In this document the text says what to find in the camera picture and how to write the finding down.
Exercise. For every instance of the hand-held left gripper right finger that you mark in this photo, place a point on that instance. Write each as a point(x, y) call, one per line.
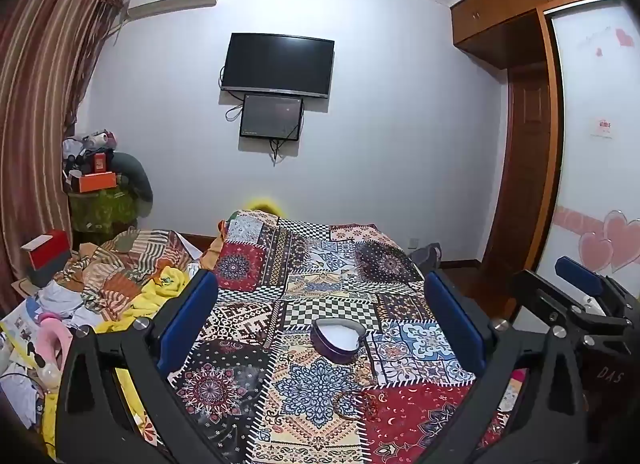
point(452, 324)

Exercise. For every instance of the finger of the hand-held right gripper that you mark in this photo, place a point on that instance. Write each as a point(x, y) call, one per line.
point(555, 306)
point(580, 276)

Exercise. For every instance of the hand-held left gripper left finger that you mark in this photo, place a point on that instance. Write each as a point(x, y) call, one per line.
point(192, 314)

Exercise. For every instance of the purple heart-shaped tin box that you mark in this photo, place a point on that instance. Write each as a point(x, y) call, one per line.
point(336, 344)

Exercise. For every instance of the yellow cloth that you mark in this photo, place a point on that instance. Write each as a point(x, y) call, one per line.
point(135, 304)

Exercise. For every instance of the dark bag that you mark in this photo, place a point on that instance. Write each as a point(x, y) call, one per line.
point(427, 256)

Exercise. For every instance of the striped orange quilt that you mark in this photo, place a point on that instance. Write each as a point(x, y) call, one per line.
point(130, 259)

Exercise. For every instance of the white heart-print wardrobe door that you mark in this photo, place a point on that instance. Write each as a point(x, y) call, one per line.
point(595, 168)

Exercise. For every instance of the brown wooden door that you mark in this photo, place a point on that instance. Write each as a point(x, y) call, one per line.
point(525, 168)

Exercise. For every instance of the yellow round cushion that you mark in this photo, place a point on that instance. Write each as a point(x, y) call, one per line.
point(262, 206)

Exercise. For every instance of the pile of white clothes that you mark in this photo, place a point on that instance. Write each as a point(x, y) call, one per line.
point(60, 299)

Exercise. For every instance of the patchwork patterned blanket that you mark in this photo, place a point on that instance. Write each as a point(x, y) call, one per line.
point(320, 269)

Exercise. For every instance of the green patterned cloth bag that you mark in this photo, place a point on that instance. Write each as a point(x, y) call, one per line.
point(100, 211)

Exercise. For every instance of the red and white box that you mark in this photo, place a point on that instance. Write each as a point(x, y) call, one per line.
point(47, 251)

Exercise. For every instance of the orange flat box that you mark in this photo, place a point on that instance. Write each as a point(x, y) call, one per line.
point(92, 182)

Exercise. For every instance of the heap of household clutter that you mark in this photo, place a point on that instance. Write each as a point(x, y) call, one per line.
point(87, 146)

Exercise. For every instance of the striped brown curtain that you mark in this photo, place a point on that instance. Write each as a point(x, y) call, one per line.
point(40, 93)

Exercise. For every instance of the wooden overhead cabinet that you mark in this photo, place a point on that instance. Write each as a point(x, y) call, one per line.
point(500, 13)

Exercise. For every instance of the small black wall monitor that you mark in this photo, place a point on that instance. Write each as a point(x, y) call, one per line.
point(270, 116)

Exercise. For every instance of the black wall television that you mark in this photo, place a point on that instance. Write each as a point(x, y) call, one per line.
point(277, 63)

